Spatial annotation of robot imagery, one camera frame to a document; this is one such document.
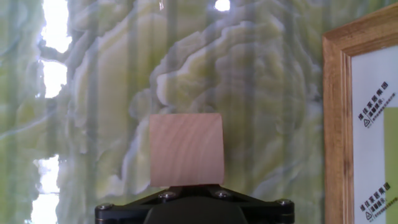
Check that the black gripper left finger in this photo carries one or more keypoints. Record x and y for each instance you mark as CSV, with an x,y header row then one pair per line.
x,y
124,213

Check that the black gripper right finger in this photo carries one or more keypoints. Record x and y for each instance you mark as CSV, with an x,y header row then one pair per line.
x,y
267,213

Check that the light wooden cube block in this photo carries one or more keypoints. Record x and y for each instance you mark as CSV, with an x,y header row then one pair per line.
x,y
186,149

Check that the green marble pattern mat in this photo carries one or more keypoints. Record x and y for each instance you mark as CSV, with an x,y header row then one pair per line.
x,y
264,93

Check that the wooden picture frame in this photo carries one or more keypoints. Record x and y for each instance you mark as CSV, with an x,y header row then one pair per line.
x,y
335,124

